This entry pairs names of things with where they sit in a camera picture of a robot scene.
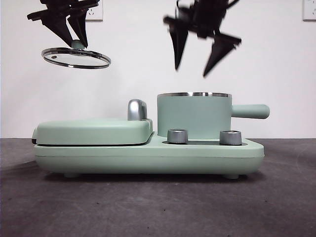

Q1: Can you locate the glass pot lid green knob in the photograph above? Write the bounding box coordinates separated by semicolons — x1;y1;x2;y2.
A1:
41;40;112;69

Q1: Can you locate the silver control knob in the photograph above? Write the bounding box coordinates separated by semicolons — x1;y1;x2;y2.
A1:
219;130;242;146
167;128;190;144

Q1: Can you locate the mint green hinged griddle cover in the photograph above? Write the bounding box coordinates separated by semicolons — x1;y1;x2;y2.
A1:
31;118;154;147

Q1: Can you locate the mint green breakfast maker base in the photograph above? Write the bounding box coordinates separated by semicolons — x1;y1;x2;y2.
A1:
34;132;265;179

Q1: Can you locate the white wall socket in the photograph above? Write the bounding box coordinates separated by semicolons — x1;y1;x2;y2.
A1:
85;0;103;22
302;0;316;22

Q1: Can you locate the mint green pot with handle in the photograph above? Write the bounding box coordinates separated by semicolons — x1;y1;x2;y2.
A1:
157;91;270;139

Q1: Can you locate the chrome griddle cover handle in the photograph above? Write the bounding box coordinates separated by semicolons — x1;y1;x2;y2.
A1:
127;99;148;121

